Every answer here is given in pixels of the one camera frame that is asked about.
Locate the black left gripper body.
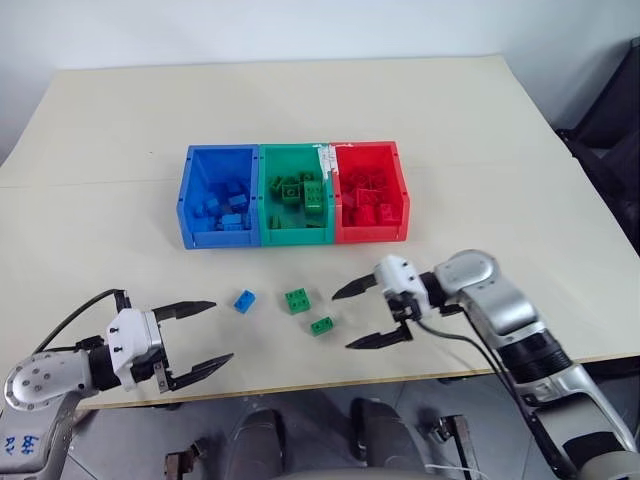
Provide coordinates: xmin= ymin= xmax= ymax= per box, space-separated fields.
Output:
xmin=130 ymin=308 xmax=176 ymax=396

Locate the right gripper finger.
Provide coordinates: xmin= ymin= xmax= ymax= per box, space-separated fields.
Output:
xmin=330 ymin=272 xmax=380 ymax=302
xmin=344 ymin=323 xmax=415 ymax=351

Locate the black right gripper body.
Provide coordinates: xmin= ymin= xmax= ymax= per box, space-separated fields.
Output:
xmin=384 ymin=290 xmax=422 ymax=342

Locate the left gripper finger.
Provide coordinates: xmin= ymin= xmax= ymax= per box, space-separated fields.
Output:
xmin=152 ymin=300 xmax=218 ymax=323
xmin=167 ymin=352 xmax=236 ymax=391

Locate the small blue toy block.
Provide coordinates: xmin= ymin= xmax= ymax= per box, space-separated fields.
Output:
xmin=232 ymin=289 xmax=258 ymax=315

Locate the green four-stud toy block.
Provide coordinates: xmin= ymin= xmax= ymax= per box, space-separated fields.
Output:
xmin=302 ymin=181 xmax=326 ymax=208
xmin=284 ymin=288 xmax=313 ymax=316

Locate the red plastic bin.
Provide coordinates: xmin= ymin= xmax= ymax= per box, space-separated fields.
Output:
xmin=329 ymin=140 xmax=412 ymax=245

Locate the dark rounded shape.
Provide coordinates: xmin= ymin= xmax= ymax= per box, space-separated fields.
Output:
xmin=230 ymin=407 xmax=287 ymax=480
xmin=348 ymin=396 xmax=427 ymax=472

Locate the brown metal table foot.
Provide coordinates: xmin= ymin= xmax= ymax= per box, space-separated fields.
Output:
xmin=163 ymin=437 xmax=210 ymax=480
xmin=430 ymin=413 xmax=484 ymax=480

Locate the green plastic bin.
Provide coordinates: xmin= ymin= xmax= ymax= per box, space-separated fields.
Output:
xmin=257 ymin=142 xmax=336 ymax=248

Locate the blue plastic bin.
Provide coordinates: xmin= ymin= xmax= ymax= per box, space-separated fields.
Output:
xmin=175 ymin=144 xmax=263 ymax=250

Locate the white torn label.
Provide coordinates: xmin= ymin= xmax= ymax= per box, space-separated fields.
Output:
xmin=311 ymin=141 xmax=355 ymax=177

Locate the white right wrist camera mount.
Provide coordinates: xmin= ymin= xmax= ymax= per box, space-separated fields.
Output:
xmin=374 ymin=254 xmax=432 ymax=321

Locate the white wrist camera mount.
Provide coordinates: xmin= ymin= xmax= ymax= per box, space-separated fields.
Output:
xmin=104 ymin=308 xmax=166 ymax=392
xmin=374 ymin=254 xmax=432 ymax=321

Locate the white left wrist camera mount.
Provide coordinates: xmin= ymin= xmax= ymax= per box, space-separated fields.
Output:
xmin=104 ymin=308 xmax=166 ymax=392

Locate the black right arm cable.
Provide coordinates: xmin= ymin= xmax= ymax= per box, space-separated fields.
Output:
xmin=413 ymin=318 xmax=579 ymax=480

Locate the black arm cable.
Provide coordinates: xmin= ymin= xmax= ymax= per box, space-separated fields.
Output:
xmin=37 ymin=287 xmax=132 ymax=354
xmin=413 ymin=318 xmax=579 ymax=480

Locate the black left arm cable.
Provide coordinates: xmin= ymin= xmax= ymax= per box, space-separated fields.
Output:
xmin=37 ymin=287 xmax=132 ymax=354

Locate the thin white cord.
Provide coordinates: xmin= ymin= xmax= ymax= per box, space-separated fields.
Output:
xmin=423 ymin=461 xmax=487 ymax=477

